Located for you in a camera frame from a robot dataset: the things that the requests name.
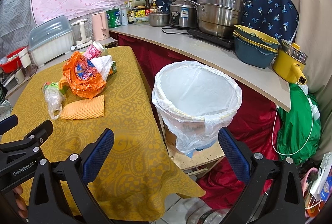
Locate red satin counter skirt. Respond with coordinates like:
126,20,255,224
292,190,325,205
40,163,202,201
110,33,281,209

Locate black power cable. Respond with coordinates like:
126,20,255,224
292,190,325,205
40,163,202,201
161,27,190,35

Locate green plastic bag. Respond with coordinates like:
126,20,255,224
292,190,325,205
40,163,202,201
276,84,321,166

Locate white glass blender kettle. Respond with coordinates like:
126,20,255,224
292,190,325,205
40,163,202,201
71,19,93,50

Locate clear plastic bag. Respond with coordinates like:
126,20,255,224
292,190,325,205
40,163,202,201
42,82,65,120

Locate white bottle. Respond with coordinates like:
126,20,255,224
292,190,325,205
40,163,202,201
120,4,128,26

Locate white canister with lid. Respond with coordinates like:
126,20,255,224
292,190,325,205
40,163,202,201
18,48,34,77

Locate yellow paisley tablecloth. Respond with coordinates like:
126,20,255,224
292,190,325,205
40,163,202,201
1,46,205,223

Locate pink electric kettle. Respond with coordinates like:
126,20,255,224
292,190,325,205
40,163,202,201
92,12,109,41

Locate green packet on counter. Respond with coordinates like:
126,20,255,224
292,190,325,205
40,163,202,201
106,8,122,28

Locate dark soy sauce bottle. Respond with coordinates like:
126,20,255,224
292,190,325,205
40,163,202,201
127,0,135,23

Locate large steel steamer pot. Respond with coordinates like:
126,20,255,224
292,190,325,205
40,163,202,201
194,0,253,38

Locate yellow electric pot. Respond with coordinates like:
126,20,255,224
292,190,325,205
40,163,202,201
272,39,308,85

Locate black induction cooktop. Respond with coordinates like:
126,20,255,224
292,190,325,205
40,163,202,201
187,29,234,50

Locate trash bin with white liner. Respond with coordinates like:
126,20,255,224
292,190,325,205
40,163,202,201
151,61,243,157

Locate steel rice cooker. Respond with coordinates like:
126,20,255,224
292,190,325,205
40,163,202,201
169,0,198,29

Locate red plastic basin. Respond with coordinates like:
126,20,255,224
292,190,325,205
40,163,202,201
1,46,26,73

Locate white paper towel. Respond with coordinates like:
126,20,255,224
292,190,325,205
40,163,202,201
99,55,113,81

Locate orange plastic bag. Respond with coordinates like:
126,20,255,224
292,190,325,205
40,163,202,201
62,52,106,99

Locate person's left hand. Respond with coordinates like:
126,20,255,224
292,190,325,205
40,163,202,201
13,185,28,219

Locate stacked blue yellow basins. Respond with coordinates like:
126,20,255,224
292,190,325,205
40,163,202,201
233,25,280,68

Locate small steel lidded pot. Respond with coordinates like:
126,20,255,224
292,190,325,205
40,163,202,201
149,8,170,27

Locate pink paper cup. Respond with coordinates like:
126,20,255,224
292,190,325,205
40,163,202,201
83,41,105,60

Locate orange mesh cloth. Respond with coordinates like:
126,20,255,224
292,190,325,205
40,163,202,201
60,95,105,120

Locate white dish rack with cover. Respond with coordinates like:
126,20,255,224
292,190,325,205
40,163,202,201
28,16,74,67

